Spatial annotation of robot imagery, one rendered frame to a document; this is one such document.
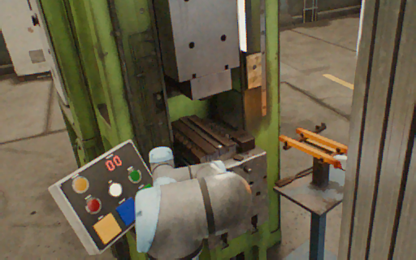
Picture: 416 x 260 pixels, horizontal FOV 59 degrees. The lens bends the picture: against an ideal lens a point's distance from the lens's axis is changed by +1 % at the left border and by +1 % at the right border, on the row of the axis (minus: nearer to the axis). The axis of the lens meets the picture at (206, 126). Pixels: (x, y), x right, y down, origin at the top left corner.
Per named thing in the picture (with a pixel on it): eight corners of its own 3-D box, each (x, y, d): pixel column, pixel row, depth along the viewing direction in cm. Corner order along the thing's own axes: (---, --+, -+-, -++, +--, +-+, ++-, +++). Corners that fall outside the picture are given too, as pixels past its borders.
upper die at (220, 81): (231, 88, 163) (230, 68, 159) (192, 101, 155) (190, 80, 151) (189, 67, 197) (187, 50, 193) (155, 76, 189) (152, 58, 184)
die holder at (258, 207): (268, 221, 201) (267, 151, 181) (209, 251, 185) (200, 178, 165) (216, 174, 245) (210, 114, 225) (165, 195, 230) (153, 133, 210)
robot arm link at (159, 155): (148, 160, 112) (146, 147, 119) (153, 189, 117) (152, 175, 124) (174, 155, 113) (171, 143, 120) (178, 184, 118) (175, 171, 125)
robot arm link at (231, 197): (265, 170, 68) (218, 152, 116) (207, 181, 66) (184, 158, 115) (275, 231, 68) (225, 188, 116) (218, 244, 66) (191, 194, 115)
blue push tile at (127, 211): (141, 213, 137) (131, 197, 137) (127, 225, 132) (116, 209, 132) (139, 214, 138) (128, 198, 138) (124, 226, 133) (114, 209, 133)
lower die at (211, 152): (236, 156, 179) (235, 140, 176) (201, 170, 171) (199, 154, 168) (196, 126, 213) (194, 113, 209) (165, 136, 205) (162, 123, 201)
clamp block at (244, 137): (256, 148, 184) (255, 136, 181) (242, 153, 181) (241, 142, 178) (242, 139, 194) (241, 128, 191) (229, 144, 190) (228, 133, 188)
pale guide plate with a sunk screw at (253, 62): (262, 85, 187) (262, 53, 180) (248, 89, 184) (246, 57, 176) (259, 84, 189) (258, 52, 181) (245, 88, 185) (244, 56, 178)
